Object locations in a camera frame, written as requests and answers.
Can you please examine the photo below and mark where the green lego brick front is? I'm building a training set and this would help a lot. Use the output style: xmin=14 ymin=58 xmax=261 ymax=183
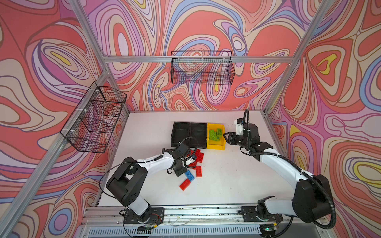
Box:
xmin=216 ymin=128 xmax=223 ymax=140

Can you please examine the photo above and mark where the green lego brick large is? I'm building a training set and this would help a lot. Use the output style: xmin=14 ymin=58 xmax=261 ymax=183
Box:
xmin=209 ymin=130 xmax=219 ymax=141

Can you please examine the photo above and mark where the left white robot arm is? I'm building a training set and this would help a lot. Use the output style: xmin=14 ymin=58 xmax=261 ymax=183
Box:
xmin=106 ymin=143 xmax=198 ymax=218

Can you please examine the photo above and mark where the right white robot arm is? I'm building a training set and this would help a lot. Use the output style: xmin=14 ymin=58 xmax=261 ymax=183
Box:
xmin=223 ymin=114 xmax=337 ymax=230

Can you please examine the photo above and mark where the black plastic bin left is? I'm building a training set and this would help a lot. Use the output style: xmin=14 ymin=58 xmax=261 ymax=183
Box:
xmin=171 ymin=122 xmax=191 ymax=147

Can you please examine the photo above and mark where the black plastic bin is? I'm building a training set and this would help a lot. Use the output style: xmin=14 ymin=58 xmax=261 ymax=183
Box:
xmin=189 ymin=123 xmax=207 ymax=149
xmin=171 ymin=122 xmax=191 ymax=147

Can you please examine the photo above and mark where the red arch lego piece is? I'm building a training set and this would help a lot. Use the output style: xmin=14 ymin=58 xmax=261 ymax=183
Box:
xmin=188 ymin=161 xmax=197 ymax=168

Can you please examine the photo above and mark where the red lego brick top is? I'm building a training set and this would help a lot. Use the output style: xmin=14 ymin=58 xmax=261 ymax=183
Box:
xmin=195 ymin=149 xmax=204 ymax=163

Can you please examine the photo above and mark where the red lego brick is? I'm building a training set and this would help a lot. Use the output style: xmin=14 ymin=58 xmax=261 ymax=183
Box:
xmin=196 ymin=166 xmax=202 ymax=178
xmin=179 ymin=178 xmax=191 ymax=191
xmin=195 ymin=149 xmax=204 ymax=163

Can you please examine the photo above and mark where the red lego brick middle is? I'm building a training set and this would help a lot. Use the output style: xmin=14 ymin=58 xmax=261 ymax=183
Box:
xmin=196 ymin=166 xmax=202 ymax=178

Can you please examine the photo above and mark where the blue lego brick lower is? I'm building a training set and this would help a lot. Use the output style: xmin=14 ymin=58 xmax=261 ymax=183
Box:
xmin=185 ymin=170 xmax=195 ymax=181

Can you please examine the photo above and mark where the black plastic bin middle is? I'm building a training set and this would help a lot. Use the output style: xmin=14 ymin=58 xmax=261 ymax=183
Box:
xmin=189 ymin=123 xmax=207 ymax=149

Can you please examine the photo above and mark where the yellow plastic bin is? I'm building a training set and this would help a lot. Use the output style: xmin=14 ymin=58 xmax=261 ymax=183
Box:
xmin=207 ymin=124 xmax=226 ymax=150

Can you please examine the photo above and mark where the red lego brick front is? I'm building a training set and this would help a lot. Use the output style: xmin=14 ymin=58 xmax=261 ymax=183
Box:
xmin=179 ymin=178 xmax=191 ymax=191

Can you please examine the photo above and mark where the aluminium front rail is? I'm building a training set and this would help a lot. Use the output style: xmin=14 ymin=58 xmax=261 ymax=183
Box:
xmin=74 ymin=204 xmax=326 ymax=238

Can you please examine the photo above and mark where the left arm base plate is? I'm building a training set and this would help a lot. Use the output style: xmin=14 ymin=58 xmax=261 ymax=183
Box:
xmin=119 ymin=207 xmax=165 ymax=225

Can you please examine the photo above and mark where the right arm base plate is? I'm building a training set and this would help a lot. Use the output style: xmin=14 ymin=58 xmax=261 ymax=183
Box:
xmin=238 ymin=205 xmax=283 ymax=223

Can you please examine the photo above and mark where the black wire basket back wall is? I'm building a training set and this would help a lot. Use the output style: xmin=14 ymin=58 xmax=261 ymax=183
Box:
xmin=170 ymin=50 xmax=236 ymax=85

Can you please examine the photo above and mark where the black wire basket wall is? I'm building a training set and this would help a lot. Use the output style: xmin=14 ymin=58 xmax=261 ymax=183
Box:
xmin=170 ymin=50 xmax=236 ymax=85
xmin=60 ymin=83 xmax=127 ymax=153

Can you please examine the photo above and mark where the black wire basket left wall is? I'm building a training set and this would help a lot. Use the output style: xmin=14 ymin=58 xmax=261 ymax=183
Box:
xmin=60 ymin=83 xmax=127 ymax=153

